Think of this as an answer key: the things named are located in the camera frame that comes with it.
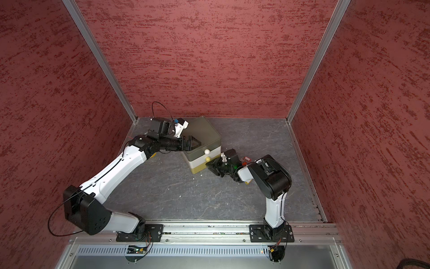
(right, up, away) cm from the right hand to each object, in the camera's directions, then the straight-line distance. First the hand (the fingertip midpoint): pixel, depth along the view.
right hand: (206, 167), depth 92 cm
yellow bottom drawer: (-3, 0, -2) cm, 4 cm away
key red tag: (+25, +3, +7) cm, 26 cm away
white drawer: (-2, +6, -7) cm, 9 cm away
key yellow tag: (+23, -8, -3) cm, 24 cm away
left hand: (-4, +13, -16) cm, 21 cm away
